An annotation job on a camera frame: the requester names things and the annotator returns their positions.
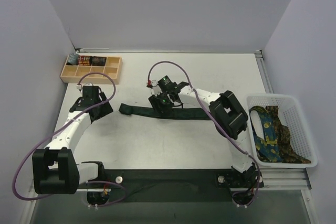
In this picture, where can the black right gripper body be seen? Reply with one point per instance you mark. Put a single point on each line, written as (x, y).
(156, 106)

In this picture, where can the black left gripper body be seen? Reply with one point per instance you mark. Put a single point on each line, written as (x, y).
(100, 110)

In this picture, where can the dark green tie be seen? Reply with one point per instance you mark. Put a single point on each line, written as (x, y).
(183, 113)

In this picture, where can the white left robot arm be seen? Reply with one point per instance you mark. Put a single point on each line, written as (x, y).
(55, 169)

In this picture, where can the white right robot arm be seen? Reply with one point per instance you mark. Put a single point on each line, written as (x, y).
(223, 109)

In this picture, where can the dark brown rolled tie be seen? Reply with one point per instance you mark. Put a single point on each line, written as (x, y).
(98, 61)

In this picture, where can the red patterned rolled tie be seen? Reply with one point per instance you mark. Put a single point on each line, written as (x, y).
(84, 60)

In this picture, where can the wooden compartment organizer box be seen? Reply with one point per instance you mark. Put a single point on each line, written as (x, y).
(112, 69)

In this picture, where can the grey rolled tie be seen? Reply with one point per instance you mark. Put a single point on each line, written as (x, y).
(72, 60)

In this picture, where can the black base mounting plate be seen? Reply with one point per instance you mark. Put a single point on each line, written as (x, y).
(173, 185)

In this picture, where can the blue yellow patterned tie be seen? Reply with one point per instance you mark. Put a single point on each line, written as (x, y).
(266, 146)

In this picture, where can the white plastic basket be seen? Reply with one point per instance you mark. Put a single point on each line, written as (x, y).
(291, 115)

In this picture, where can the brown green patterned tie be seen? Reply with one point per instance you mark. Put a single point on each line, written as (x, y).
(286, 151)

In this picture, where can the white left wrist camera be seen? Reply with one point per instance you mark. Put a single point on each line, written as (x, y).
(81, 86)

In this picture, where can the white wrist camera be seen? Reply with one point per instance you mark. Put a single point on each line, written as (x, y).
(81, 86)
(154, 87)

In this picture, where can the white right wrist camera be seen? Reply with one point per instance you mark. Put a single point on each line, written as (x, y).
(154, 87)

